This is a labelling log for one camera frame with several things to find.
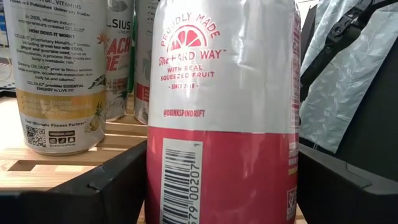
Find green soda can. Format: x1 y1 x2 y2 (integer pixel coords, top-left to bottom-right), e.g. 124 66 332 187
129 15 137 94

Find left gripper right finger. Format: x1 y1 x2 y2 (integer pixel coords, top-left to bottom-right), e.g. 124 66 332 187
297 142 398 224

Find slim white energy can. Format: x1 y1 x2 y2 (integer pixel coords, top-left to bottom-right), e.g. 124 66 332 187
134 0 161 125
3 0 108 156
104 0 135 122

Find person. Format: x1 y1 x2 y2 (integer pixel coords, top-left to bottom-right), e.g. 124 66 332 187
298 0 398 184

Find white and pink can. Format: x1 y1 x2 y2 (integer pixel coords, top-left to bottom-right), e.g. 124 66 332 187
144 0 302 224

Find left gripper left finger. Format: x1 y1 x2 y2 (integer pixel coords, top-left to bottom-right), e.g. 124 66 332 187
0 140 148 224

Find wooden slatted shelf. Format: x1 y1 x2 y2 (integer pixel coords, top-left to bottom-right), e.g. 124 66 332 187
0 95 150 224

